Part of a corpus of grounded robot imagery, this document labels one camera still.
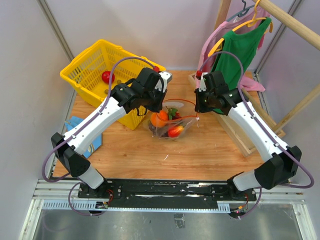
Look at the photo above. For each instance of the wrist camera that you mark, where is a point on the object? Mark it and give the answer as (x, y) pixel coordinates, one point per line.
(202, 85)
(165, 78)

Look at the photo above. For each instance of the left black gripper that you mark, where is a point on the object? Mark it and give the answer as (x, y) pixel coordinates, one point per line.
(159, 106)

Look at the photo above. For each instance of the clear zip top bag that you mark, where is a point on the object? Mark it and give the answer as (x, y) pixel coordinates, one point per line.
(186, 109)

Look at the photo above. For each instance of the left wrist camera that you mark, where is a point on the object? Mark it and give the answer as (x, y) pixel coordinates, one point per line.
(165, 78)

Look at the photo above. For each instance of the yellow plastic basket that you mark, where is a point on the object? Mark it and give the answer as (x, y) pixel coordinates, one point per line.
(85, 71)

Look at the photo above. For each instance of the grey clothes hanger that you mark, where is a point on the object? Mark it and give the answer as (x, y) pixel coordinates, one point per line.
(242, 12)

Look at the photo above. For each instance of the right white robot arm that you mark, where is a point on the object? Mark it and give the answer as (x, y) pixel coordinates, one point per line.
(280, 160)

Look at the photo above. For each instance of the orange persimmon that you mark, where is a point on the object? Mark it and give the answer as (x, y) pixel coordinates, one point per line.
(159, 119)

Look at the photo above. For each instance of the wooden clothes rack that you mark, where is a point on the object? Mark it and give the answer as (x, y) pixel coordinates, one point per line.
(248, 124)

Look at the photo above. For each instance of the green tank top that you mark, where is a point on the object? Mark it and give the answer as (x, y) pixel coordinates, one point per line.
(239, 47)

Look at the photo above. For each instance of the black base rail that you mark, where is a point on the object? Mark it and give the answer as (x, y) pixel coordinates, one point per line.
(139, 194)

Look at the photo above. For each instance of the purple grape bunch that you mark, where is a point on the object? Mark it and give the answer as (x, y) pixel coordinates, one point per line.
(161, 132)

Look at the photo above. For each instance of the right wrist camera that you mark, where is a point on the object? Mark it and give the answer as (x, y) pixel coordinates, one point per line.
(202, 85)

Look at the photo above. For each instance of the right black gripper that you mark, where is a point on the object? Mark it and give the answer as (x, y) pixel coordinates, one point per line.
(199, 107)

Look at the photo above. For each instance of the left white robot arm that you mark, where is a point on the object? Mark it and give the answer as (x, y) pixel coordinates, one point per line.
(70, 147)

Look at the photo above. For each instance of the red lychee with leaves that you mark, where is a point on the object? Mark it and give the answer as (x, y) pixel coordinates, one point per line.
(173, 113)

